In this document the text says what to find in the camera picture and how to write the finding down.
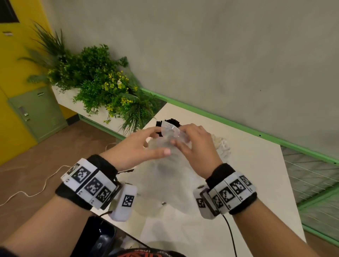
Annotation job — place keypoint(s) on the white left wrist camera module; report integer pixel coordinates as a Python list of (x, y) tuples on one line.
[(124, 202)]

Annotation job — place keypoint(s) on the right wristband with marker tiles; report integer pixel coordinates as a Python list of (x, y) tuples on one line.
[(233, 189)]

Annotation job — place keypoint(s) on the white knitted cloth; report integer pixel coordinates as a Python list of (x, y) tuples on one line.
[(222, 148)]

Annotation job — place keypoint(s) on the left wristband with marker tiles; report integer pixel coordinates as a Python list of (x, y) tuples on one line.
[(88, 182)]

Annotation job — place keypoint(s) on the person's right thumb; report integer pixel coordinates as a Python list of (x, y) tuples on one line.
[(181, 149)]

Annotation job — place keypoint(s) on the white right wrist camera module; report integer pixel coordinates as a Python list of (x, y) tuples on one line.
[(205, 202)]

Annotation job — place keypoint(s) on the person's right hand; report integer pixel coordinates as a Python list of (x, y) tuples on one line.
[(204, 153)]

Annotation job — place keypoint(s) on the leafy plant with yellow flowers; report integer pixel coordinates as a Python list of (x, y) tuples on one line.
[(106, 84)]

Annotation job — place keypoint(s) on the person's left forearm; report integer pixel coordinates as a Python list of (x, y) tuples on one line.
[(45, 230)]

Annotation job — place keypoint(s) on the person's right forearm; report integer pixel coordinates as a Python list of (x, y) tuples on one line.
[(264, 233)]

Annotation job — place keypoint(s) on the person's left thumb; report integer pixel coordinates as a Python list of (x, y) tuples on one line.
[(159, 152)]

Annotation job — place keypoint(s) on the tall green grass plant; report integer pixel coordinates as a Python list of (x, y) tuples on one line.
[(49, 50)]

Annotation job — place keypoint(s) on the pale green metal cabinet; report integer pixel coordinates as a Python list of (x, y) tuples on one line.
[(37, 112)]

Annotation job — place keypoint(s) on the black chair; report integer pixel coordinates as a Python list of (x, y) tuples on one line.
[(92, 238)]

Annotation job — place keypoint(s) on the clear plastic bag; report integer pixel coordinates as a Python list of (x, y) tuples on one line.
[(169, 177)]

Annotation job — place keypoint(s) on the red and black garment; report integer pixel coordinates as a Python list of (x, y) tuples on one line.
[(148, 252)]

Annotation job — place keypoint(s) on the white planter box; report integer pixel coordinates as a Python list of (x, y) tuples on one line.
[(69, 102)]

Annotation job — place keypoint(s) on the black fabric item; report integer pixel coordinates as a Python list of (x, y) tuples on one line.
[(172, 122)]

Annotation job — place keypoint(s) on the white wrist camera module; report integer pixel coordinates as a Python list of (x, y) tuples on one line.
[(205, 202), (124, 202)]

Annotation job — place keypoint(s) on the wristband with marker tiles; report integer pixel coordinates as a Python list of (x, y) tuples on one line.
[(88, 182), (233, 189)]

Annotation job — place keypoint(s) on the person's left hand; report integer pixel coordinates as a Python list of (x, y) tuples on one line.
[(127, 153)]

